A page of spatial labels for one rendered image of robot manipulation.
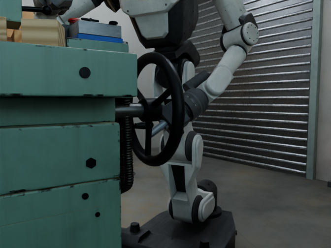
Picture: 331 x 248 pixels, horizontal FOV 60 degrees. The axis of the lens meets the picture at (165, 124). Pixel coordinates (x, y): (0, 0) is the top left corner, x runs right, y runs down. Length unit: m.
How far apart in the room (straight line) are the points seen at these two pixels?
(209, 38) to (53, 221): 3.97
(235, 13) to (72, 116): 0.78
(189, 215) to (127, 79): 1.14
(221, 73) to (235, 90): 2.92
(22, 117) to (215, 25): 3.89
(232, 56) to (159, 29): 0.30
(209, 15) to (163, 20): 3.23
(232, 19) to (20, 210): 0.90
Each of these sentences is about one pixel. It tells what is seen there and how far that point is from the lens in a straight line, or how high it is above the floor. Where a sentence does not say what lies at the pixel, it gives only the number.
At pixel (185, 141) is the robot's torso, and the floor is 0.65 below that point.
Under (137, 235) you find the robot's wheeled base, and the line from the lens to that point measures 1.43.
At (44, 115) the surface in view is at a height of 0.81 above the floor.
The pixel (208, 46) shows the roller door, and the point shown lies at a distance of 4.25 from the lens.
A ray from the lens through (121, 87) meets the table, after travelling 0.40.
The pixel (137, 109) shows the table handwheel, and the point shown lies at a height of 0.81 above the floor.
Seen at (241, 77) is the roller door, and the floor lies 1.12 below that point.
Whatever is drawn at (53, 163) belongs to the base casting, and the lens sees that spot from 0.44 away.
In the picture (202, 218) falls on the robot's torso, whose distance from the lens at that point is 1.50.
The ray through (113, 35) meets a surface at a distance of 0.67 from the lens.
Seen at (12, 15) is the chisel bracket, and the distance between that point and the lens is 0.63.
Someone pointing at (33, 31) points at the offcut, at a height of 0.92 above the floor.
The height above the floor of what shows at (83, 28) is 0.98.
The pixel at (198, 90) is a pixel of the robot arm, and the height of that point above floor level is 0.87.
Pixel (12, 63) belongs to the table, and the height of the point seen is 0.88.
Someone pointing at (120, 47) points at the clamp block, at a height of 0.95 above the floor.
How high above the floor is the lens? 0.84
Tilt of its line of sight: 5 degrees down
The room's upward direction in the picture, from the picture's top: straight up
